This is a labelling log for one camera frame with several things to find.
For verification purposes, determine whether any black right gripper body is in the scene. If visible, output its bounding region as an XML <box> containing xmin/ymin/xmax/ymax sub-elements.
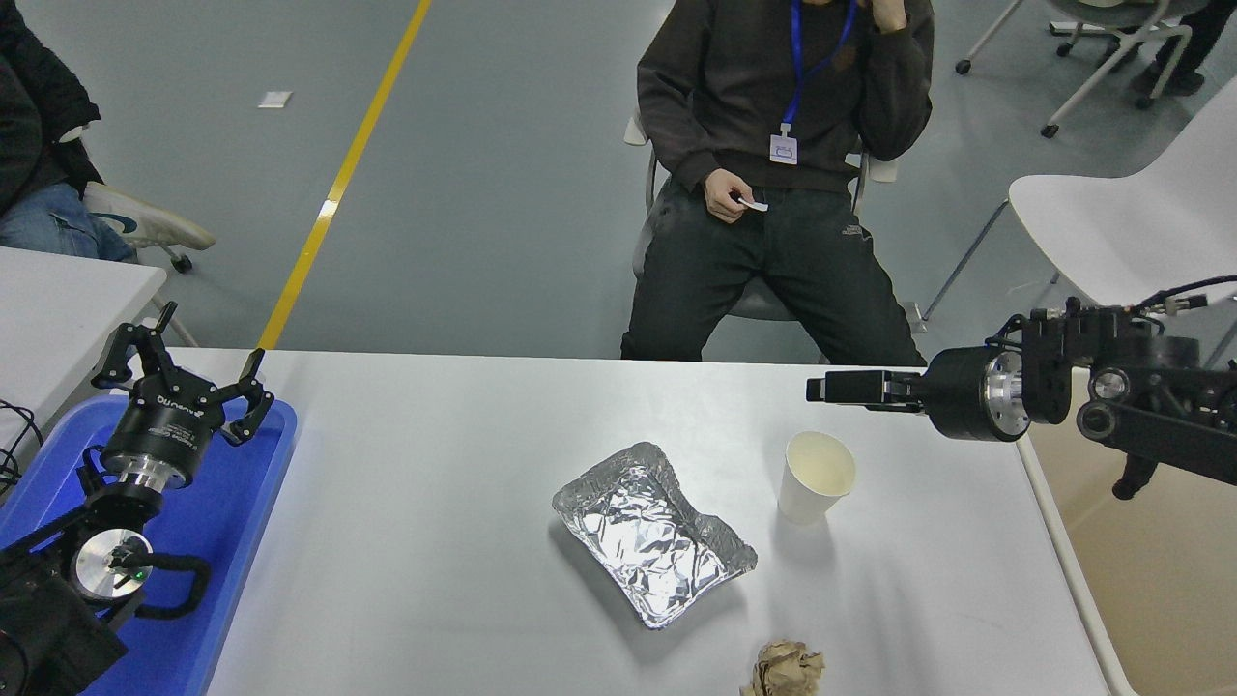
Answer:
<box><xmin>918</xmin><ymin>346</ymin><xmax>1001</xmax><ymax>444</ymax></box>

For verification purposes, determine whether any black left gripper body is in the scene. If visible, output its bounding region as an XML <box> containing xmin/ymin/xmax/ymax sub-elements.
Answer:
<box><xmin>101</xmin><ymin>380</ymin><xmax>223</xmax><ymax>481</ymax></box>

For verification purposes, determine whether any white paper cup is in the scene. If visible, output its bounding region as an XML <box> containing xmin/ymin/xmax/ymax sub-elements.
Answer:
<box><xmin>778</xmin><ymin>430</ymin><xmax>858</xmax><ymax>526</ymax></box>

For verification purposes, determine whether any foil tray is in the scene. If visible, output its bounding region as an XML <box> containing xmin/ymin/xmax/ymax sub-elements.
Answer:
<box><xmin>552</xmin><ymin>442</ymin><xmax>759</xmax><ymax>631</ymax></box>

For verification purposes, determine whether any person's right hand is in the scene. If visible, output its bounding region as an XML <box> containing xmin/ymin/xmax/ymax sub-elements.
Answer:
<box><xmin>703</xmin><ymin>169</ymin><xmax>758</xmax><ymax>223</ymax></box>

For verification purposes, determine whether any white side table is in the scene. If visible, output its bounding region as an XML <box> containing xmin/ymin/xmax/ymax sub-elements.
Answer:
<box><xmin>0</xmin><ymin>246</ymin><xmax>168</xmax><ymax>465</ymax></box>

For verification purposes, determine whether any white swivel chair with casters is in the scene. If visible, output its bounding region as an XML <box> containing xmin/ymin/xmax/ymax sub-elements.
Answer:
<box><xmin>58</xmin><ymin>122</ymin><xmax>201</xmax><ymax>349</ymax></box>

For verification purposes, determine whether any blue plastic tray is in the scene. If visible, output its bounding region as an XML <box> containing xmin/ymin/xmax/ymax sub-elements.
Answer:
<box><xmin>0</xmin><ymin>394</ymin><xmax>299</xmax><ymax>696</ymax></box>

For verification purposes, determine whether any yellow floor tape line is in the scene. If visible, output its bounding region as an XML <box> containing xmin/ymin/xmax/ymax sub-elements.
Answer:
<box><xmin>256</xmin><ymin>0</ymin><xmax>433</xmax><ymax>351</ymax></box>

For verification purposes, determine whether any white shell chair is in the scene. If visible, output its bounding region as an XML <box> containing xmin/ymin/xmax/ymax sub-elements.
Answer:
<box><xmin>923</xmin><ymin>75</ymin><xmax>1237</xmax><ymax>368</ymax></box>

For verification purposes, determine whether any crumpled tan paper ball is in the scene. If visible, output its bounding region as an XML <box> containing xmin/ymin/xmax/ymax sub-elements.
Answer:
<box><xmin>740</xmin><ymin>640</ymin><xmax>826</xmax><ymax>696</ymax></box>

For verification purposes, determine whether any large pale bin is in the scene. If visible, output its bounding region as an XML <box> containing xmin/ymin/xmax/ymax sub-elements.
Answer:
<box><xmin>1013</xmin><ymin>365</ymin><xmax>1237</xmax><ymax>696</ymax></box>

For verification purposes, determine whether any person in blue jeans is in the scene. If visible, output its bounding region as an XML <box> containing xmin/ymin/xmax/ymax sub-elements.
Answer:
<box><xmin>0</xmin><ymin>0</ymin><xmax>138</xmax><ymax>262</ymax></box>

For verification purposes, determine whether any white-legged office chair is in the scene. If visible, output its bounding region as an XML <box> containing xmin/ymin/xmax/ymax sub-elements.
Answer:
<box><xmin>955</xmin><ymin>0</ymin><xmax>1209</xmax><ymax>139</ymax></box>

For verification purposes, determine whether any person in black trousers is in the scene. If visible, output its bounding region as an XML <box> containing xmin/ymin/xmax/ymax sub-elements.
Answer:
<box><xmin>1102</xmin><ymin>0</ymin><xmax>1237</xmax><ymax>98</ymax></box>

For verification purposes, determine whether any black cable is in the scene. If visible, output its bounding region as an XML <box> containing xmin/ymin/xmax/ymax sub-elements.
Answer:
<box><xmin>0</xmin><ymin>399</ymin><xmax>45</xmax><ymax>496</ymax></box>

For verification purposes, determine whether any blue lanyard with badge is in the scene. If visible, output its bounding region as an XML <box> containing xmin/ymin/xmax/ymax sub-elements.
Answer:
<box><xmin>769</xmin><ymin>0</ymin><xmax>859</xmax><ymax>165</ymax></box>

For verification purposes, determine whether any person with blue lanyard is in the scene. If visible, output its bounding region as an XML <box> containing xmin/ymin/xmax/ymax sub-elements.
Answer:
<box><xmin>618</xmin><ymin>0</ymin><xmax>936</xmax><ymax>366</ymax></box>

